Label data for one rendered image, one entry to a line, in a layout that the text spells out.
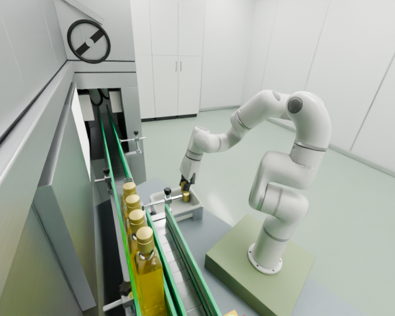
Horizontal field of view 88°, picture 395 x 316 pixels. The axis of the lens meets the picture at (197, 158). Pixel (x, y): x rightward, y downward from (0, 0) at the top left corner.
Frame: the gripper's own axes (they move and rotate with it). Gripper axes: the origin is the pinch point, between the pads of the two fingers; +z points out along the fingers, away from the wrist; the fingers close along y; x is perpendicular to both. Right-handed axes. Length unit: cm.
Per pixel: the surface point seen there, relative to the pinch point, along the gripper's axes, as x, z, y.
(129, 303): -32, 4, 43
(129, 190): -31.9, -15.8, 25.3
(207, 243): 6.9, 16.0, 21.8
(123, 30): -26, -58, -75
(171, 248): -14.2, 8.1, 27.1
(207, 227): 10.6, 15.1, 14.0
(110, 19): -33, -60, -75
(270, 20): 292, -187, -338
